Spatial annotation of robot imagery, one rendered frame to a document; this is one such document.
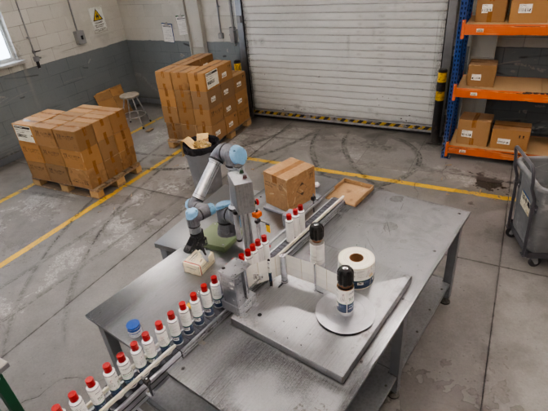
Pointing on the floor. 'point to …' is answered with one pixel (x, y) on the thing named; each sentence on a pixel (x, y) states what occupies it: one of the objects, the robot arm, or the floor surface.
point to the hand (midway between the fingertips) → (198, 259)
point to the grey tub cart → (530, 206)
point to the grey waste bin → (198, 164)
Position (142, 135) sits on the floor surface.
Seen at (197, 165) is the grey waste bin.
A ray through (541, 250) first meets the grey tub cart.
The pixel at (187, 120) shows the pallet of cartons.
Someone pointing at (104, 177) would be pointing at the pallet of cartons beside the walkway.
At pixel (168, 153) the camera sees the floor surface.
